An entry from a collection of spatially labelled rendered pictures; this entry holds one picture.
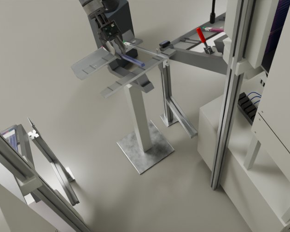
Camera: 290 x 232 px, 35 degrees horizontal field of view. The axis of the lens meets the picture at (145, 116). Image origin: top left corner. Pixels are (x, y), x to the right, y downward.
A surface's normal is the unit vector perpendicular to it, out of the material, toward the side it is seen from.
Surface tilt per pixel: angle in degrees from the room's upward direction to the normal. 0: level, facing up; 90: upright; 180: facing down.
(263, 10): 90
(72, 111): 0
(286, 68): 90
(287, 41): 90
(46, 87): 0
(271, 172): 0
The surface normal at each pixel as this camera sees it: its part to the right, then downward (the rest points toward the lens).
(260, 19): -0.86, 0.48
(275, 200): -0.08, -0.42
